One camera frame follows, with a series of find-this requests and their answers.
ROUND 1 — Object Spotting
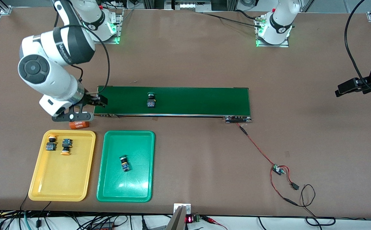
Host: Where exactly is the yellow push button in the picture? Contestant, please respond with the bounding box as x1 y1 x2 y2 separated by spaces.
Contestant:
60 138 73 156
46 135 58 152

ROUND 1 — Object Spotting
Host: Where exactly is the green push button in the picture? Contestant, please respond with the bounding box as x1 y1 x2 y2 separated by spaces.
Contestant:
119 155 132 173
146 92 157 109

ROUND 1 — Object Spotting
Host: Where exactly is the yellow plastic tray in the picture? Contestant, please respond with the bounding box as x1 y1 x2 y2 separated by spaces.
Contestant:
28 129 97 202

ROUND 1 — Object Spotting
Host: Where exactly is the green belt conveyor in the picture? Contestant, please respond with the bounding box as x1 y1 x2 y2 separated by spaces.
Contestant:
92 85 253 124

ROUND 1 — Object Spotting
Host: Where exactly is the green plastic tray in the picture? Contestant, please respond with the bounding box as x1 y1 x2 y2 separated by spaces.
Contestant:
96 130 155 203

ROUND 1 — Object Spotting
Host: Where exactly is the red probe lead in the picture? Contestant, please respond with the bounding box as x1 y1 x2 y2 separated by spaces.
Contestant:
201 216 228 230

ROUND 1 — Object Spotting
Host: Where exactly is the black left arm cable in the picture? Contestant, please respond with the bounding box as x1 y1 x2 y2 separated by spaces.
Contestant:
344 0 371 94

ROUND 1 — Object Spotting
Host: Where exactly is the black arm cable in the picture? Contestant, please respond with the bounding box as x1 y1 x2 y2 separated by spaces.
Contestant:
54 24 110 95
344 0 371 94

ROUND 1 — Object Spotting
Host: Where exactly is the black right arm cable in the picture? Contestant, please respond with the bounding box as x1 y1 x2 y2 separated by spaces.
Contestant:
54 24 110 95

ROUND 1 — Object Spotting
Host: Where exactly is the thin red wire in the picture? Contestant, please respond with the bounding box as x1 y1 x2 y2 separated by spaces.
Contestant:
236 123 301 206

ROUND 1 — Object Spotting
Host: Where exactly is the black looped cable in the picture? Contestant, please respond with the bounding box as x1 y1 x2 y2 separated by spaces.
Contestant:
300 184 337 226

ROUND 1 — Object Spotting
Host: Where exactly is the aluminium frame structure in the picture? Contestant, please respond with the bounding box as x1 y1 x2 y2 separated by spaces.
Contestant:
142 0 239 13

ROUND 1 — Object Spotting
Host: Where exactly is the long black table cable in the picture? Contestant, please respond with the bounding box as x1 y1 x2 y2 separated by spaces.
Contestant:
203 9 263 27

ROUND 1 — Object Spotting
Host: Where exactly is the black cable bundle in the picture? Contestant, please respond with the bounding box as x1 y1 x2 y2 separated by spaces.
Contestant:
0 209 173 230

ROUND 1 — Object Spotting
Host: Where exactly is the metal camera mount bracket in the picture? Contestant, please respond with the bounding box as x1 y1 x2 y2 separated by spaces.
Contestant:
173 203 192 230

